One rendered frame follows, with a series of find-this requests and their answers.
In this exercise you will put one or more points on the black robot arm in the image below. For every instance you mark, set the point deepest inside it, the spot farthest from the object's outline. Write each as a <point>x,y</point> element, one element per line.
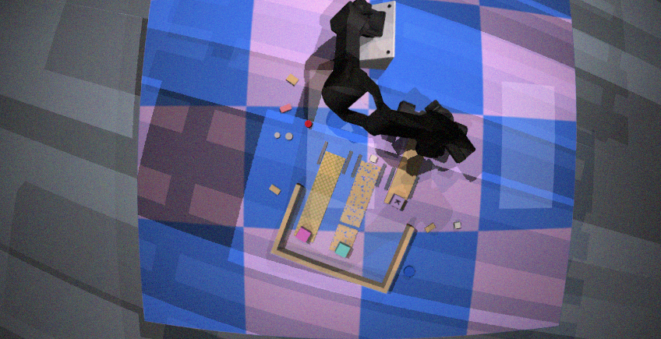
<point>434,131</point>

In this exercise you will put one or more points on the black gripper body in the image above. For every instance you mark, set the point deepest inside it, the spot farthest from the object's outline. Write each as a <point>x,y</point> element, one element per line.
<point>410,108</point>

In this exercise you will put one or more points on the small orange rectangular block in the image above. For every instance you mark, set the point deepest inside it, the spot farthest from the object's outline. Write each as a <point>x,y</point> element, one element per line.
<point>274,189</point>

